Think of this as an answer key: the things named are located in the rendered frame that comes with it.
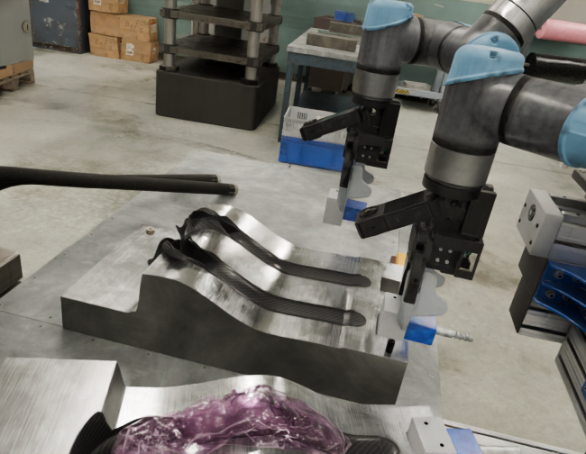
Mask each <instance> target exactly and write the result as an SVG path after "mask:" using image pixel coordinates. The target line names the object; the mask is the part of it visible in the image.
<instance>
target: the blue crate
mask: <svg viewBox="0 0 586 454"><path fill-rule="evenodd" d="M343 150H344V145H342V144H335V143H330V142H324V141H303V139H302V138H297V137H291V136H286V135H282V134H281V142H280V149H279V161H280V162H283V163H288V164H294V165H299V166H306V167H311V168H321V169H327V170H333V171H338V172H342V168H343V160H344V158H343Z"/></svg>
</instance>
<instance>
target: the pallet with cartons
mask: <svg viewBox="0 0 586 454"><path fill-rule="evenodd" d="M34 82H35V79H34V71H33V60H30V61H25V62H21V63H15V64H11V65H6V68H5V69H0V90H1V91H8V92H14V91H16V90H18V89H20V87H19V86H18V84H19V83H26V84H32V83H34Z"/></svg>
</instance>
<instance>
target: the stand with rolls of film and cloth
mask: <svg viewBox="0 0 586 454"><path fill-rule="evenodd" d="M533 36H534V35H533ZM533 36H532V37H531V38H530V39H529V40H528V41H527V42H526V43H525V44H524V45H523V48H522V50H521V54H522V55H523V56H524V57H525V63H524V67H523V68H524V73H523V74H526V75H529V76H530V77H538V78H542V79H546V80H551V81H556V82H564V83H571V84H577V85H580V84H582V83H583V82H584V81H585V80H586V59H576V58H568V57H562V56H555V55H549V54H542V53H535V52H531V53H529V54H528V55H527V53H528V50H529V47H530V44H531V41H532V39H533ZM536 37H537V39H543V40H549V41H561V42H568V43H574V44H581V45H586V24H583V23H572V22H566V21H559V20H553V19H548V20H547V21H546V22H545V23H544V24H543V25H542V27H541V28H540V29H539V30H538V31H537V32H536Z"/></svg>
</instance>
